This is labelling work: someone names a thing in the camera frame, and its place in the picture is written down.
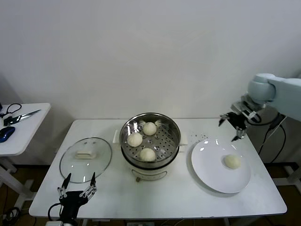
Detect white steamed baozi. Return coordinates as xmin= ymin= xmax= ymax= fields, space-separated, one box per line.
xmin=223 ymin=154 xmax=242 ymax=170
xmin=127 ymin=133 xmax=143 ymax=147
xmin=140 ymin=147 xmax=157 ymax=162
xmin=143 ymin=121 xmax=157 ymax=136

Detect black floor cable bundle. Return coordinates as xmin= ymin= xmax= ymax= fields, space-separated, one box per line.
xmin=0 ymin=206 xmax=22 ymax=226

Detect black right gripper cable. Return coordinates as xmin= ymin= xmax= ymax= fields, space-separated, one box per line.
xmin=246 ymin=112 xmax=282 ymax=127

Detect white round plate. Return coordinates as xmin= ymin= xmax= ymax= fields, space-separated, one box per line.
xmin=190 ymin=139 xmax=252 ymax=194

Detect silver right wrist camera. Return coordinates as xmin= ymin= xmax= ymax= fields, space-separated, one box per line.
xmin=231 ymin=100 xmax=250 ymax=113

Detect blue computer mouse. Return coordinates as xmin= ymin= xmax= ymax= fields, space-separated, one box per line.
xmin=0 ymin=126 xmax=16 ymax=143

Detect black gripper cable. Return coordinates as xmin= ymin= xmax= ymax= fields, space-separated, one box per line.
xmin=246 ymin=112 xmax=282 ymax=127
xmin=48 ymin=202 xmax=62 ymax=221

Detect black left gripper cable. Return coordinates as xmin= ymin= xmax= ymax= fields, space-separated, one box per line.
xmin=48 ymin=202 xmax=62 ymax=221

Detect white side table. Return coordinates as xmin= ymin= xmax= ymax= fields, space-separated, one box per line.
xmin=0 ymin=102 xmax=52 ymax=208

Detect round glass lid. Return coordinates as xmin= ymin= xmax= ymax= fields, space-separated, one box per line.
xmin=59 ymin=137 xmax=113 ymax=184

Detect cream electric cooker base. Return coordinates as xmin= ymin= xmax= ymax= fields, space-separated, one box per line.
xmin=121 ymin=143 xmax=186 ymax=183

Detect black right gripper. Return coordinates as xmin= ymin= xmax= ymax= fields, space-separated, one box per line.
xmin=218 ymin=112 xmax=248 ymax=142

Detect stainless steel steamer basket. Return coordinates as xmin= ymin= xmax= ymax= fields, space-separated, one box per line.
xmin=113 ymin=112 xmax=189 ymax=169

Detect black handled scissors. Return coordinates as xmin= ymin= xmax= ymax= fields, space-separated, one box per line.
xmin=3 ymin=109 xmax=42 ymax=126

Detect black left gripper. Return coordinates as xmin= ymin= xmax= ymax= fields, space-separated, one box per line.
xmin=57 ymin=172 xmax=98 ymax=218

